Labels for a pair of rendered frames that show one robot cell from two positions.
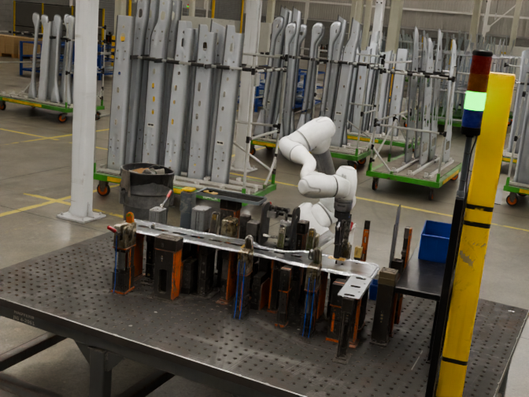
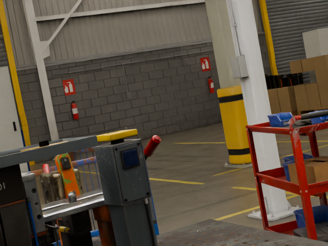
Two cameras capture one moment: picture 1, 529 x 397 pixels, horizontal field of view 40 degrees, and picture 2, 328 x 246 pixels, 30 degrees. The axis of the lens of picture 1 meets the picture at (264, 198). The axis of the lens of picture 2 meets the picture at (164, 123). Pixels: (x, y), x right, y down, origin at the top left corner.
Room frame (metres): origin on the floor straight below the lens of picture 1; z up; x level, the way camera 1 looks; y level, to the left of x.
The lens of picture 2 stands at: (4.75, -0.42, 1.22)
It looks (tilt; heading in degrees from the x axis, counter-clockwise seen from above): 3 degrees down; 128
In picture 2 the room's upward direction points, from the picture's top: 10 degrees counter-clockwise
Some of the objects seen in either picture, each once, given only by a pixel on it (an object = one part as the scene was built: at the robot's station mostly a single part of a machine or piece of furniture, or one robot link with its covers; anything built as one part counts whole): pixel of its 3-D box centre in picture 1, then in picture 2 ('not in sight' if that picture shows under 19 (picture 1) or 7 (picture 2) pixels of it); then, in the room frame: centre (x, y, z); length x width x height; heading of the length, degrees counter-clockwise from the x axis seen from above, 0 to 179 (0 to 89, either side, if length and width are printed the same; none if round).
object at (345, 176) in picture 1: (343, 182); not in sight; (3.35, -0.36, 1.40); 0.13 x 0.11 x 0.16; 118
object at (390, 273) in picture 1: (383, 306); not in sight; (3.15, -0.59, 0.88); 0.08 x 0.08 x 0.36; 72
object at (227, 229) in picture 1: (227, 253); not in sight; (3.70, 0.17, 0.89); 0.13 x 0.11 x 0.38; 162
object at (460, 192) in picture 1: (470, 131); not in sight; (2.58, -0.71, 1.79); 0.07 x 0.07 x 0.57
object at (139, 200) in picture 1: (146, 206); not in sight; (6.43, 1.08, 0.36); 0.54 x 0.50 x 0.73; 155
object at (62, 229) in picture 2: not in sight; (54, 227); (3.84, 0.35, 1.00); 0.12 x 0.01 x 0.01; 162
